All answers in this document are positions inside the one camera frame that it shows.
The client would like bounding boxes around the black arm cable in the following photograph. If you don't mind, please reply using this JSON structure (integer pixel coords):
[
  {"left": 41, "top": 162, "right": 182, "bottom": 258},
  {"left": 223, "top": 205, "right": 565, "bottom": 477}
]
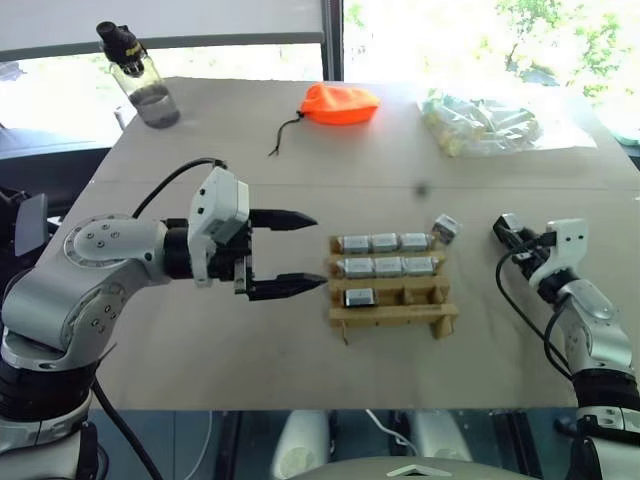
[
  {"left": 131, "top": 157, "right": 229, "bottom": 219},
  {"left": 495, "top": 248, "right": 574, "bottom": 382}
]

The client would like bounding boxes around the wooden battery rack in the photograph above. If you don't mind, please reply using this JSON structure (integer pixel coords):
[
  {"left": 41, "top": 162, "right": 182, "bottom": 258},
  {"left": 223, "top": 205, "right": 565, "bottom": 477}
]
[{"left": 327, "top": 231, "right": 460, "bottom": 347}]

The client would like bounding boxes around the thin white cable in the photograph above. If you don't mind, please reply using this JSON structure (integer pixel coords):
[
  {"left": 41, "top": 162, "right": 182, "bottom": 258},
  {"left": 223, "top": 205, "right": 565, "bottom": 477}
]
[{"left": 364, "top": 409, "right": 417, "bottom": 455}]

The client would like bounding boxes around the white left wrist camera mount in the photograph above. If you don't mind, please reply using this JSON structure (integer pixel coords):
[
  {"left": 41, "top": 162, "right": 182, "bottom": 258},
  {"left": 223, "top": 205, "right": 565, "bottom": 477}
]
[{"left": 187, "top": 167, "right": 251, "bottom": 290}]

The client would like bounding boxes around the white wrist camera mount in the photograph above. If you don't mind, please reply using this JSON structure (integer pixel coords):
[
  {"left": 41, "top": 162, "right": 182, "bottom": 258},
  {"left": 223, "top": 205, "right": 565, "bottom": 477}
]
[
  {"left": 187, "top": 167, "right": 251, "bottom": 290},
  {"left": 528, "top": 217, "right": 589, "bottom": 294}
]

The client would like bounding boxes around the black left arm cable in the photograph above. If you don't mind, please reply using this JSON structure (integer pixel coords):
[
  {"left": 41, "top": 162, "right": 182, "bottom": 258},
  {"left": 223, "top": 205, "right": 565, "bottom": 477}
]
[{"left": 131, "top": 157, "right": 229, "bottom": 219}]

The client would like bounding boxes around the black chair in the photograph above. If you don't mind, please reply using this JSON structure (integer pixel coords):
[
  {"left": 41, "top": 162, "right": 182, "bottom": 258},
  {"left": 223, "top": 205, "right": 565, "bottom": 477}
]
[{"left": 0, "top": 186, "right": 51, "bottom": 261}]

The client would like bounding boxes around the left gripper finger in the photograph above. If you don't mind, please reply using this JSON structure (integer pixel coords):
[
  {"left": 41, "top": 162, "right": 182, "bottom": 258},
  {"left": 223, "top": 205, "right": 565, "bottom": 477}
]
[
  {"left": 249, "top": 208, "right": 320, "bottom": 234},
  {"left": 247, "top": 272, "right": 329, "bottom": 303}
]

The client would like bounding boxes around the orange drawstring pouch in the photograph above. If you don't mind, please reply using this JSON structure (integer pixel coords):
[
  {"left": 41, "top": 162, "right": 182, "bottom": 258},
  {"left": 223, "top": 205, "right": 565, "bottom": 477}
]
[{"left": 268, "top": 82, "right": 382, "bottom": 158}]

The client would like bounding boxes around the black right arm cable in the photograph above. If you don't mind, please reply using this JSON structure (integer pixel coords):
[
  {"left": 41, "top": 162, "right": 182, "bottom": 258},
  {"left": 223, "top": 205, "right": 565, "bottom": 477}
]
[{"left": 495, "top": 248, "right": 574, "bottom": 382}]

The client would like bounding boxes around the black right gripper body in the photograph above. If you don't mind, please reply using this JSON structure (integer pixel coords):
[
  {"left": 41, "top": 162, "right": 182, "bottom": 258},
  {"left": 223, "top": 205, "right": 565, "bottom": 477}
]
[{"left": 511, "top": 228, "right": 552, "bottom": 274}]

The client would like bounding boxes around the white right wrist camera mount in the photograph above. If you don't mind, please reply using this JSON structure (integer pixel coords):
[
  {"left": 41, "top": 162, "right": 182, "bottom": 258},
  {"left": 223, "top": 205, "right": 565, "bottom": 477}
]
[{"left": 528, "top": 217, "right": 589, "bottom": 294}]

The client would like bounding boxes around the white roller blind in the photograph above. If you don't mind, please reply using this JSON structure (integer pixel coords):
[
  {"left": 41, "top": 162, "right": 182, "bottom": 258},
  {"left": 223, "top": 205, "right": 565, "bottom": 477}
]
[{"left": 0, "top": 0, "right": 324, "bottom": 53}]

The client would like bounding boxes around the clear plastic bag of parts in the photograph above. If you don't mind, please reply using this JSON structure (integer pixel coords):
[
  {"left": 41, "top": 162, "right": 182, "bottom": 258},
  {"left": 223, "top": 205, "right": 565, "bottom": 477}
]
[{"left": 416, "top": 88, "right": 599, "bottom": 159}]

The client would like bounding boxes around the clear black-capped water bottle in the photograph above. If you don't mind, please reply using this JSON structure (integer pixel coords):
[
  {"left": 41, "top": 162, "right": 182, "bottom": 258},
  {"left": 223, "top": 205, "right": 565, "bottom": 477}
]
[{"left": 96, "top": 20, "right": 181, "bottom": 131}]

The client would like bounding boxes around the white robot leg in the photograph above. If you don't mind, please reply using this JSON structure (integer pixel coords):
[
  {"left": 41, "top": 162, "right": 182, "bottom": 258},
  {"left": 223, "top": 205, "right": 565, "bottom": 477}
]
[
  {"left": 409, "top": 409, "right": 472, "bottom": 462},
  {"left": 272, "top": 409, "right": 332, "bottom": 477}
]

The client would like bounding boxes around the dark window frame post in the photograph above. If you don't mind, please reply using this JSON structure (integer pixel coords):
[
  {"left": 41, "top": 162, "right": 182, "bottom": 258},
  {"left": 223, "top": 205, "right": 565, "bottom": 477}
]
[{"left": 319, "top": 0, "right": 347, "bottom": 82}]

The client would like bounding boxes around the silver robot torso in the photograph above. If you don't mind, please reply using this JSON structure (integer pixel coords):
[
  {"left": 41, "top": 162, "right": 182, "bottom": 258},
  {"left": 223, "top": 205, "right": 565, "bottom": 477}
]
[{"left": 298, "top": 451, "right": 507, "bottom": 480}]

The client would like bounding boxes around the loose silver battery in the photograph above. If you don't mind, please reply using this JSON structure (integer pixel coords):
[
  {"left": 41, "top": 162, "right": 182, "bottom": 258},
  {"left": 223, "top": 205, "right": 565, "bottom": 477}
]
[{"left": 431, "top": 214, "right": 459, "bottom": 247}]

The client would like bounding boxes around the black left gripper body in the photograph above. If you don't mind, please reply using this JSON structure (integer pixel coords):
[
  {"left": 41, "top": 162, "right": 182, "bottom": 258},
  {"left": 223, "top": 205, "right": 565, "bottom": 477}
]
[{"left": 209, "top": 218, "right": 259, "bottom": 301}]

